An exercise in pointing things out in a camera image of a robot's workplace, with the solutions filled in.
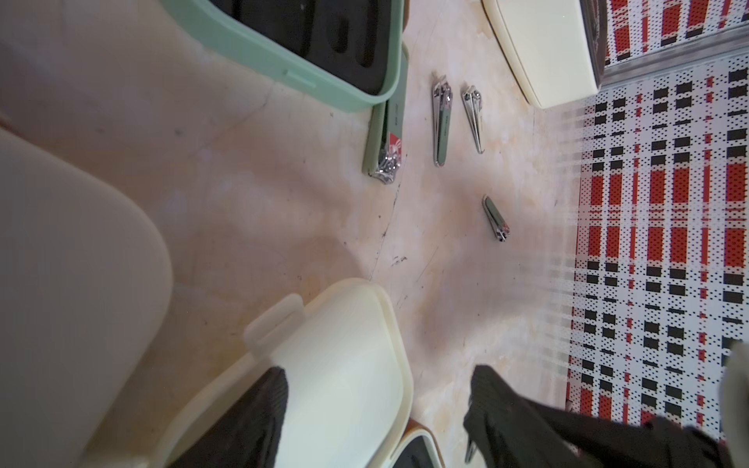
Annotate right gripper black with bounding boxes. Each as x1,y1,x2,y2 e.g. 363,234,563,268
530,402,731,467

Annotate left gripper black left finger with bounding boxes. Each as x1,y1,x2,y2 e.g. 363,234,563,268
171,367,289,467

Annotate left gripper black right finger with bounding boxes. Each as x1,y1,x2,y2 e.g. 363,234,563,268
463,365,585,467

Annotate cream case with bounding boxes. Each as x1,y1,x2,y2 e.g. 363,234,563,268
1,132,173,467
82,278,443,467

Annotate small silver clipper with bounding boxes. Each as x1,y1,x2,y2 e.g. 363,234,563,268
461,86,485,154

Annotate green nail clipper case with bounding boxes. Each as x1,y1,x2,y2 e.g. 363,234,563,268
162,0,406,112

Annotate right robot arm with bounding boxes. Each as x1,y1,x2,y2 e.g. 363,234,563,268
531,342,748,467

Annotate green clipper right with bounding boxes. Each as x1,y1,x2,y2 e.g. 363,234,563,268
482,195,510,242

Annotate large green nail clipper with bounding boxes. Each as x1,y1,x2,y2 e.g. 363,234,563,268
362,44,410,184

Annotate small green nail clipper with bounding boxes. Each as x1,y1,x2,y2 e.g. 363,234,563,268
432,75,453,167

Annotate cream tissue box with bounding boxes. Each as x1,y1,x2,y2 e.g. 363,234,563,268
482,0,608,109

